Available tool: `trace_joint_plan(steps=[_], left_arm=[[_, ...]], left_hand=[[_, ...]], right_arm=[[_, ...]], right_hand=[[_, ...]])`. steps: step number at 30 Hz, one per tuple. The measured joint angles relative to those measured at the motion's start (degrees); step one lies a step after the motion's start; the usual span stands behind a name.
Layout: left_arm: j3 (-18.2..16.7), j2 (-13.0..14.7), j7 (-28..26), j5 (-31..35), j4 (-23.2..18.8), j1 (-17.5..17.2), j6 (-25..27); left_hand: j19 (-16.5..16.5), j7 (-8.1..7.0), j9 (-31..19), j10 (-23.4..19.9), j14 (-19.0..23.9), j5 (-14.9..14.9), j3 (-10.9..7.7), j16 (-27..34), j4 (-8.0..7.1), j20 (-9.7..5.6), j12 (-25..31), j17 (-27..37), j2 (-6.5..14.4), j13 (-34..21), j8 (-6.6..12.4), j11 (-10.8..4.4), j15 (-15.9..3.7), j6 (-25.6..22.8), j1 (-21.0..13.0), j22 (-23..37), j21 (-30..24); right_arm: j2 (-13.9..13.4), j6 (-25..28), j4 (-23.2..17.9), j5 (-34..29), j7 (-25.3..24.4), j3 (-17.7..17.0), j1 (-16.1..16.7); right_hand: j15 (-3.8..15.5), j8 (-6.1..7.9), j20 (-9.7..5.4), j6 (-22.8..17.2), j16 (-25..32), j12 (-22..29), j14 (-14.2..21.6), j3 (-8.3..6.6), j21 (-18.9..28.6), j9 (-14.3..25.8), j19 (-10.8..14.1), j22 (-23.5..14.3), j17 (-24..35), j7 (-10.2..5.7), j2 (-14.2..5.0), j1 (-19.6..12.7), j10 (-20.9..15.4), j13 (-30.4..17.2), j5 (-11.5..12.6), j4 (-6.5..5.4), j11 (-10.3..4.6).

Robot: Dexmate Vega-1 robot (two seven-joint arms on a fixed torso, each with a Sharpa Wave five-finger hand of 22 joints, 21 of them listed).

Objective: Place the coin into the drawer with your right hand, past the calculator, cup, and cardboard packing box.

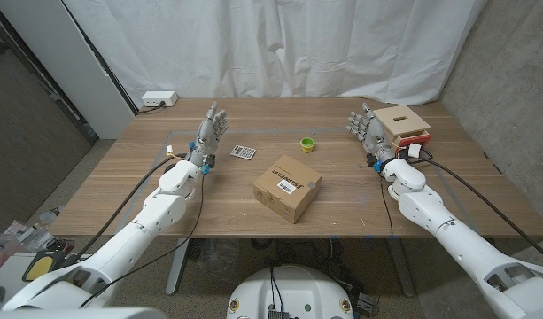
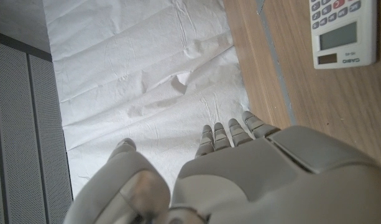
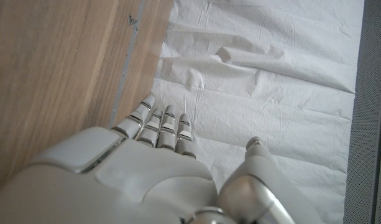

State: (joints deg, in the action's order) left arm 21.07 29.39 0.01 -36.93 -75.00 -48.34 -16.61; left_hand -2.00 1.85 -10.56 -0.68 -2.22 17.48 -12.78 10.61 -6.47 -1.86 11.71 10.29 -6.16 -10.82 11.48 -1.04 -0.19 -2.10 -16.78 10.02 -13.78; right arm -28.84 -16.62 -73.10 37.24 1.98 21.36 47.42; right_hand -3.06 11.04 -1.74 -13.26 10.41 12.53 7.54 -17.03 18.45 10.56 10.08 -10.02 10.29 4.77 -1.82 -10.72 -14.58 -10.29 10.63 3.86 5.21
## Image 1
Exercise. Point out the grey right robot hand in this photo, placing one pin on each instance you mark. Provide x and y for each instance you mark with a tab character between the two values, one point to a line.
374	135

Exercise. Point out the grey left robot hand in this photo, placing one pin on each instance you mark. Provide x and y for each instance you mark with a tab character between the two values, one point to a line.
207	135

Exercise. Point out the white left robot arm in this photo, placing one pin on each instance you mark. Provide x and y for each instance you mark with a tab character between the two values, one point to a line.
156	212

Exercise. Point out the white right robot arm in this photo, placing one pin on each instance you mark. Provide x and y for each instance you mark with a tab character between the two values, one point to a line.
430	212

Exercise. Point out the wooden slotted box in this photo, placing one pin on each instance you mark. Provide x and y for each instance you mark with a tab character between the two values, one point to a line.
401	119

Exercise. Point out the small grey calculator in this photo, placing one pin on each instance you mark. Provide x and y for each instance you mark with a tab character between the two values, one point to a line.
243	152

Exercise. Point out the green yellow cup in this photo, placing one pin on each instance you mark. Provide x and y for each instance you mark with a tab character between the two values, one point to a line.
307	145

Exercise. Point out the brown cardboard packing box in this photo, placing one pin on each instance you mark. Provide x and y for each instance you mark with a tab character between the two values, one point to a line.
271	199

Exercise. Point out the white power strip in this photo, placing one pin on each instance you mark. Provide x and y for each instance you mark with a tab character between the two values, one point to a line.
158	98

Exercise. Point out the white fabric curtain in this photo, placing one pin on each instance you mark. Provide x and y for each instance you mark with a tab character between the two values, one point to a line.
275	44

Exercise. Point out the grey metal table leg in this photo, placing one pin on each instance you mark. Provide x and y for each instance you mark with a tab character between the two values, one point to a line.
403	268
177	266

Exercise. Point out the white leaning panel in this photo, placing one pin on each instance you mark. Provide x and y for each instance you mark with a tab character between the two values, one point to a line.
76	66

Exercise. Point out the grey floor power adapter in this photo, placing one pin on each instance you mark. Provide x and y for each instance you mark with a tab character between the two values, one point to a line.
367	304

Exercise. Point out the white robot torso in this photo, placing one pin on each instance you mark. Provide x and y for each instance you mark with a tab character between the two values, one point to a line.
291	292

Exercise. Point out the yellow black pendant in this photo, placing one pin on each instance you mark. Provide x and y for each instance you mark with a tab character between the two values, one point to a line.
41	267

